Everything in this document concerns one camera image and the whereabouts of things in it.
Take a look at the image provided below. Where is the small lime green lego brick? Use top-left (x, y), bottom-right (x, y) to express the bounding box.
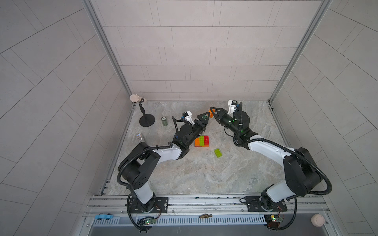
top-left (214, 148), bottom-right (222, 158)

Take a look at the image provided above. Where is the long orange lego brick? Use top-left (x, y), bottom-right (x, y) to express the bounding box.
top-left (194, 138), bottom-right (201, 147)

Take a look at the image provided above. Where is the red lego brick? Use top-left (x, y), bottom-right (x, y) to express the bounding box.
top-left (203, 135), bottom-right (210, 147)

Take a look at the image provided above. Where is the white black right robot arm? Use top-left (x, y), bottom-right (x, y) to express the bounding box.
top-left (210, 103), bottom-right (332, 208)

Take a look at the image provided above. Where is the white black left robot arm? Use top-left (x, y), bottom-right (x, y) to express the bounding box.
top-left (117, 111), bottom-right (211, 207)

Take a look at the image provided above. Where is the green camouflage can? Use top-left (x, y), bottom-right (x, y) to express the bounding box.
top-left (161, 117), bottom-right (168, 127)

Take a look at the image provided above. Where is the black microphone stand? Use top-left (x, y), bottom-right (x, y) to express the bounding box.
top-left (130, 94), bottom-right (155, 127)

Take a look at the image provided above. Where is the glitter silver microphone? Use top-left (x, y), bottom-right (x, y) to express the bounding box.
top-left (136, 133), bottom-right (145, 143)

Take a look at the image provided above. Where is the brass fitting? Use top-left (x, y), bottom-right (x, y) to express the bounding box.
top-left (199, 213), bottom-right (213, 219)

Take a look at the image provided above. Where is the left circuit board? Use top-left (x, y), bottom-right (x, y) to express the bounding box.
top-left (138, 216), bottom-right (157, 227)

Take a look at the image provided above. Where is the circuit board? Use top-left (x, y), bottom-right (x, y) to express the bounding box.
top-left (138, 216), bottom-right (157, 227)
top-left (264, 214), bottom-right (284, 229)

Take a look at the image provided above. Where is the right circuit board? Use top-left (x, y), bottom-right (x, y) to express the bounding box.
top-left (264, 214), bottom-right (284, 229)

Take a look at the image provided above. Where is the light blue clip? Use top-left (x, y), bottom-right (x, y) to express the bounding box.
top-left (95, 214), bottom-right (114, 220)

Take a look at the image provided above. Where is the beige round knob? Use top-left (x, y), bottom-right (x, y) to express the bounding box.
top-left (311, 214), bottom-right (326, 227)

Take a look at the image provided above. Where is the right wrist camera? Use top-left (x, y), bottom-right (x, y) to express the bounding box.
top-left (227, 100), bottom-right (239, 116)

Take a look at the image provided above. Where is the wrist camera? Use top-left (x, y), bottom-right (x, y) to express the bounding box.
top-left (182, 111), bottom-right (195, 125)
top-left (227, 100), bottom-right (239, 116)

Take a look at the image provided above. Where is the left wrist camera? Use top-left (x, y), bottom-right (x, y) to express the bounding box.
top-left (182, 111), bottom-right (195, 125)

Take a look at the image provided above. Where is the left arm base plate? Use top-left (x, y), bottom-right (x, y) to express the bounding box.
top-left (127, 197), bottom-right (169, 213)

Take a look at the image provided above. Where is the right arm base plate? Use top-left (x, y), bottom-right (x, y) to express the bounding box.
top-left (239, 196), bottom-right (287, 212)

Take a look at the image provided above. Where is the metal corner frame post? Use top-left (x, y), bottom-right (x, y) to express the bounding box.
top-left (268, 0), bottom-right (333, 104)

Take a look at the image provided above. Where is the left metal corner post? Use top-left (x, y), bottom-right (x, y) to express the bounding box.
top-left (82, 0), bottom-right (132, 95)

